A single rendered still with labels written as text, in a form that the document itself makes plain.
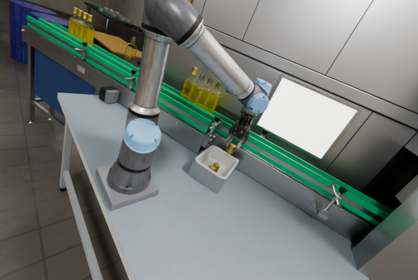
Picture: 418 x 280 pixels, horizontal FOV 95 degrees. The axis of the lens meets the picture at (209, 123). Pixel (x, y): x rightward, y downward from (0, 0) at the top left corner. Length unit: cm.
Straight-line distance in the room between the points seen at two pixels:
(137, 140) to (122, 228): 27
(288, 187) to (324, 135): 35
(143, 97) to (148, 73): 9
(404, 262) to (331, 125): 60
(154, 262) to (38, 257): 97
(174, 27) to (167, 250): 64
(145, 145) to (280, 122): 82
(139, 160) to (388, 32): 120
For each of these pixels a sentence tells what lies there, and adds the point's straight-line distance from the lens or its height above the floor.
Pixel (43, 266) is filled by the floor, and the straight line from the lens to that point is 154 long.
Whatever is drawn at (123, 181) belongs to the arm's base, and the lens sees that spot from 73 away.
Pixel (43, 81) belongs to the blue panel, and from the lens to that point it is 217.
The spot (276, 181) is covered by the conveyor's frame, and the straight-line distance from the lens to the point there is 114.
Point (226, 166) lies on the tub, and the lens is 109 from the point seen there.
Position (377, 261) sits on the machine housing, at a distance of 114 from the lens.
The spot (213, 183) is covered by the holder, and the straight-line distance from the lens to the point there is 92.
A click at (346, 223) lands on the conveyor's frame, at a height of 83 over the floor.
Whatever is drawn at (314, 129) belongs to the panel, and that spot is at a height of 113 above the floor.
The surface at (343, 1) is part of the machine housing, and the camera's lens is 126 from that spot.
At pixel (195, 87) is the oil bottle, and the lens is 117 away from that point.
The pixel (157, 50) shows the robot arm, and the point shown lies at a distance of 67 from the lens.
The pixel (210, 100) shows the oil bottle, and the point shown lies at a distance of 114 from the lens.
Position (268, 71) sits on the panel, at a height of 130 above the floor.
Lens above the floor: 135
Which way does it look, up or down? 23 degrees down
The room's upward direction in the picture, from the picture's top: 23 degrees clockwise
